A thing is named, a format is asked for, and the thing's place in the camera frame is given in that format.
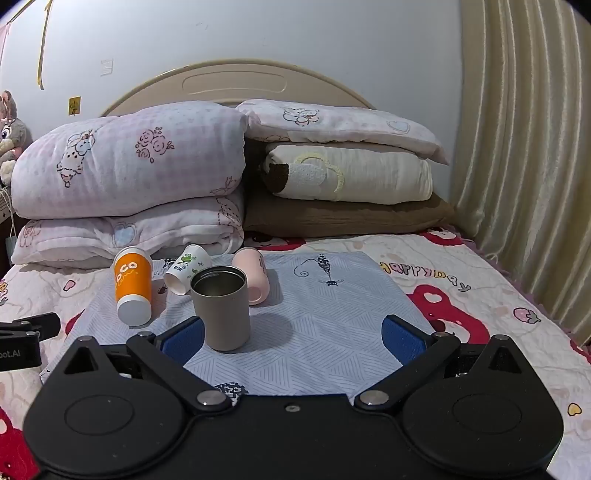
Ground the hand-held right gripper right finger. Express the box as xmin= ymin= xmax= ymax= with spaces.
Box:
xmin=353 ymin=315 xmax=541 ymax=411

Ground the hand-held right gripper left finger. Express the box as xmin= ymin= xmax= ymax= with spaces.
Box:
xmin=44 ymin=318 xmax=232 ymax=413

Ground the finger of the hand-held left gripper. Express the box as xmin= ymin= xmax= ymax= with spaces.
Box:
xmin=0 ymin=312 xmax=62 ymax=343

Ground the grey steel-lined cup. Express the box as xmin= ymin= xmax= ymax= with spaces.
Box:
xmin=191 ymin=265 xmax=251 ymax=352

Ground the white printed paper cup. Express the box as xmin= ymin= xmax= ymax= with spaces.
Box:
xmin=164 ymin=244 xmax=209 ymax=295

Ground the orange and white cup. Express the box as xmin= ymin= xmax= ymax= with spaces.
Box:
xmin=112 ymin=246 xmax=153 ymax=326

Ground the pink cup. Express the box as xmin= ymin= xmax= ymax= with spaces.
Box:
xmin=232 ymin=248 xmax=271 ymax=306

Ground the light blue patterned cloth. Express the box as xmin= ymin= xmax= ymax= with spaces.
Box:
xmin=59 ymin=251 xmax=437 ymax=398

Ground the brown pillow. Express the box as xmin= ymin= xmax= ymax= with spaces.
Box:
xmin=243 ymin=190 xmax=456 ymax=239

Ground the cream folded blanket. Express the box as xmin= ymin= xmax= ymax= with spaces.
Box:
xmin=257 ymin=141 xmax=435 ymax=205

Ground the pink checked folded quilt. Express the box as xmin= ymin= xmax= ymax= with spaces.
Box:
xmin=10 ymin=102 xmax=249 ymax=271

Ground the grey plush rabbit toy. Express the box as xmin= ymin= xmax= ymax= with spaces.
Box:
xmin=0 ymin=89 xmax=34 ymax=186

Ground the pink printed pillow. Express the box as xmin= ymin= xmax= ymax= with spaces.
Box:
xmin=235 ymin=99 xmax=451 ymax=165

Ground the cream pleated curtain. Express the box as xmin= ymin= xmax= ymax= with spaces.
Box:
xmin=449 ymin=0 xmax=591 ymax=348

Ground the beige bed headboard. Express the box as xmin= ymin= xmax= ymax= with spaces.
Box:
xmin=99 ymin=58 xmax=378 ymax=119

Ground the yellow tape strip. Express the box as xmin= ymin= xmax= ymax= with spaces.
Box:
xmin=36 ymin=0 xmax=52 ymax=91

